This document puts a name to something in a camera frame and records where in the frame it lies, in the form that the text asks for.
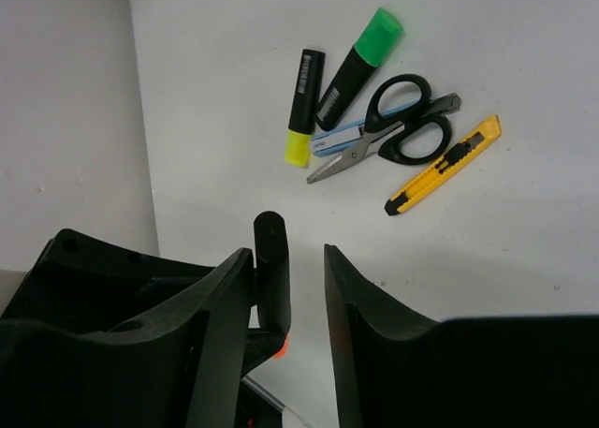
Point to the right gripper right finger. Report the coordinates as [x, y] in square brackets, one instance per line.
[394, 367]

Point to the yellow utility knife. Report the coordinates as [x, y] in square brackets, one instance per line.
[448, 165]

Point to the green highlighter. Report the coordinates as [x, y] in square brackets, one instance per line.
[368, 53]

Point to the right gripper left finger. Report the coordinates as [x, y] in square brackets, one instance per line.
[177, 364]

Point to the black handled scissors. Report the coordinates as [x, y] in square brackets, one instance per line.
[384, 135]

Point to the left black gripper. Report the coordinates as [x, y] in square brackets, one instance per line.
[82, 285]

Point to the orange highlighter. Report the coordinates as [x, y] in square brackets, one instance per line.
[273, 280]

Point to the yellow highlighter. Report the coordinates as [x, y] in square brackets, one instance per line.
[305, 98]

